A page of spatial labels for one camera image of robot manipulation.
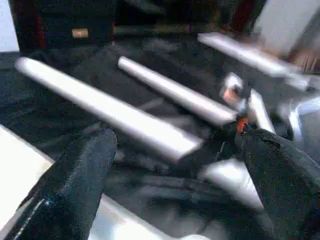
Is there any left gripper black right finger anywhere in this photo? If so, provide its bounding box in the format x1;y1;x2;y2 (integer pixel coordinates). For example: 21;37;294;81
239;128;320;240

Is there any small yellow label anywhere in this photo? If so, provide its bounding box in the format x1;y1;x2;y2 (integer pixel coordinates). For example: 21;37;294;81
71;28;89;39

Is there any white plastic table top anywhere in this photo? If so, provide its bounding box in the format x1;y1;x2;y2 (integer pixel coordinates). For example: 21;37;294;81
0;124;209;240

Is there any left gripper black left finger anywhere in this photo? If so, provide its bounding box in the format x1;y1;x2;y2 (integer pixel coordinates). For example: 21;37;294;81
0;128;118;240

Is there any grey flat bar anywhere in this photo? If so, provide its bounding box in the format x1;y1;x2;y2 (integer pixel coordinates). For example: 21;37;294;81
196;31;316;91

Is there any white plastic table leg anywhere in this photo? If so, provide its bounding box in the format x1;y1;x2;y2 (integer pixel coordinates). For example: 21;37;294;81
14;56;265;210
116;55;241;129

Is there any black plastic mat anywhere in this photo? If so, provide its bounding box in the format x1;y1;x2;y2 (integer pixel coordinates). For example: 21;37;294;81
0;37;320;240

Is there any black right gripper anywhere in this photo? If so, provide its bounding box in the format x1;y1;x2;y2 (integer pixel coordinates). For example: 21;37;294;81
179;117;252;171

